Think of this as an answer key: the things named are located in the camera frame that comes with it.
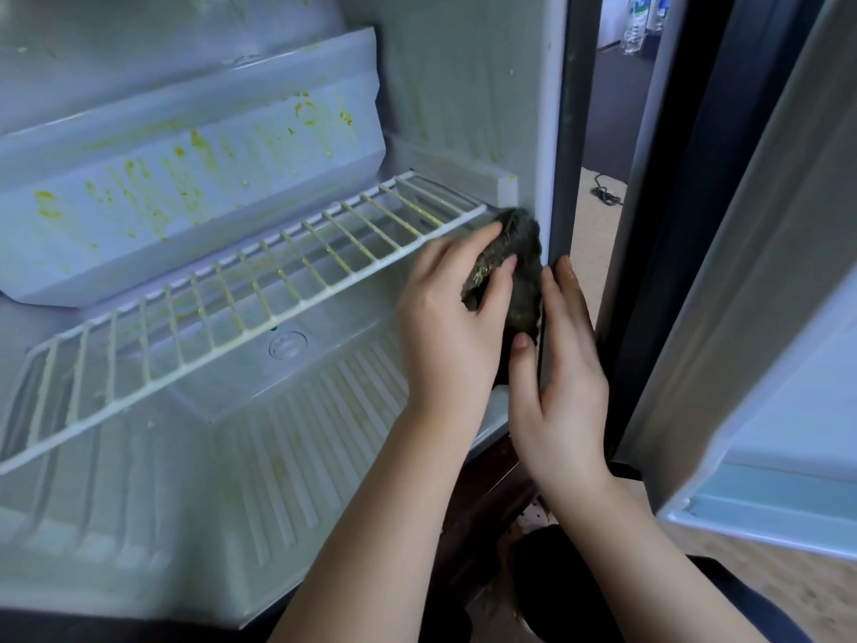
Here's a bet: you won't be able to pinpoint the person's right hand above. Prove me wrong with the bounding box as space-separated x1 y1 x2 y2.
506 254 612 497

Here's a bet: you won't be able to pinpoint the person's left hand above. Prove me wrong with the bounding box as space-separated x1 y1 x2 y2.
396 221 519 430

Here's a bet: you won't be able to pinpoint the dark grey cloth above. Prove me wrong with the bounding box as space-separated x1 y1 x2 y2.
462 207 545 386

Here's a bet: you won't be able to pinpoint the fridge door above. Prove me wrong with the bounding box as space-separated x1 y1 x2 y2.
595 0 857 560

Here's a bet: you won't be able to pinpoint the white wire shelf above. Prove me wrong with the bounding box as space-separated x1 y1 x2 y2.
0 170 490 477

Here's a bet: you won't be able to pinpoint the grey mini fridge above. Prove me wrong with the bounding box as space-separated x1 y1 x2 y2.
0 0 611 630

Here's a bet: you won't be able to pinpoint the person's right forearm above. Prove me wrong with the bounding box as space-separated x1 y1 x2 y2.
549 468 771 643

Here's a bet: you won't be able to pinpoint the person's left forearm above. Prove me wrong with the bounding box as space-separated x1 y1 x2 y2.
268 408 477 643

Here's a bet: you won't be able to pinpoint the person's dark trousers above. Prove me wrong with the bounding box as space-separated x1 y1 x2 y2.
415 522 811 643

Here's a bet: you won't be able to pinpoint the dark red wooden stand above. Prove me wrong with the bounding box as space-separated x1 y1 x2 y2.
402 435 537 643

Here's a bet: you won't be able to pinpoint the dark cabinet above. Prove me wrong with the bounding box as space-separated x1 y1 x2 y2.
582 39 661 185

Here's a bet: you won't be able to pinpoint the black power cable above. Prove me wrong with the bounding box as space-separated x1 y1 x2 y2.
589 173 627 209

